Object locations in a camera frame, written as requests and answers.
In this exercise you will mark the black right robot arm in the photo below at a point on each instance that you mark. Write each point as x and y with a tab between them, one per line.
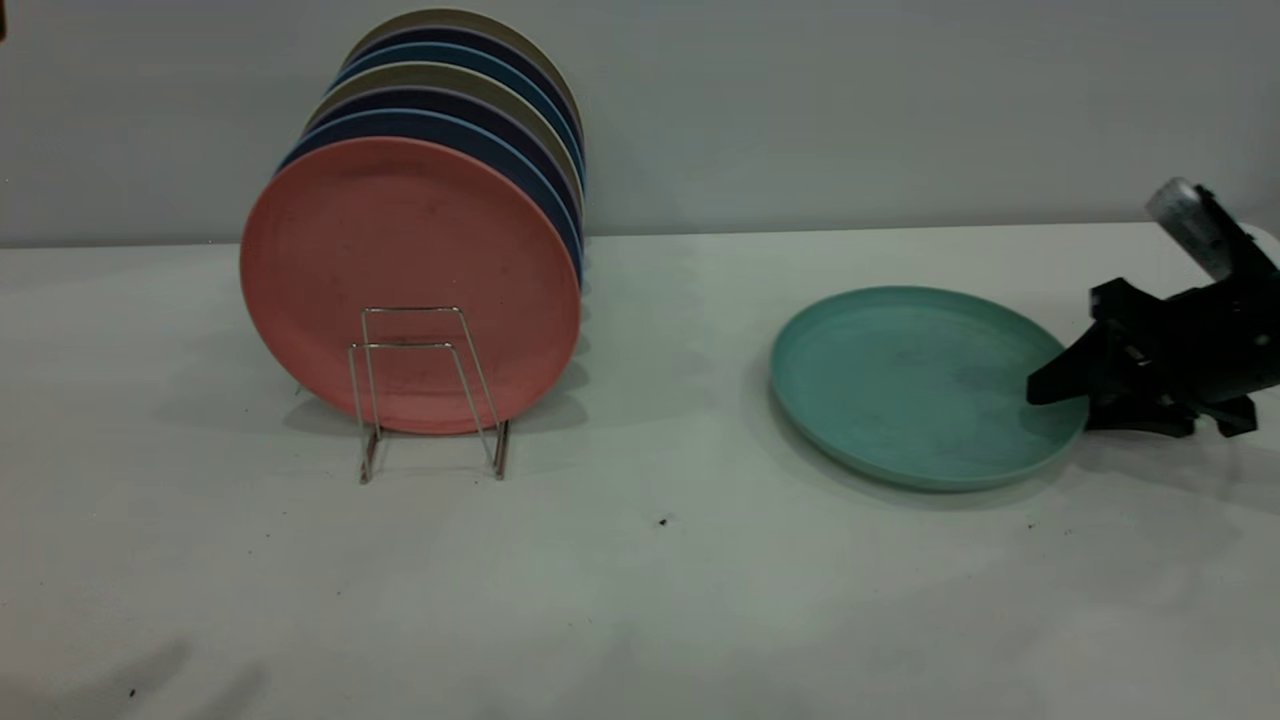
1250	250

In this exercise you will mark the pink round plate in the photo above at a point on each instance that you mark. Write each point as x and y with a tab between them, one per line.
400	240

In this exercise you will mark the beige round plate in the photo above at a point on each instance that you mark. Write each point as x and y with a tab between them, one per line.
450	76
470	17

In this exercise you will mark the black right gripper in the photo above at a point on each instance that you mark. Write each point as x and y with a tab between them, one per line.
1210	345

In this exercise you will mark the teal blue round plate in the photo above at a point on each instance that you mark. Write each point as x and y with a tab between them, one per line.
470	57

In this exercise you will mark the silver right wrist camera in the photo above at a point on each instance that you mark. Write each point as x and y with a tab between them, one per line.
1185	220

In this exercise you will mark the green round plate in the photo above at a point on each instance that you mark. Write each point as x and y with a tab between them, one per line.
900	390

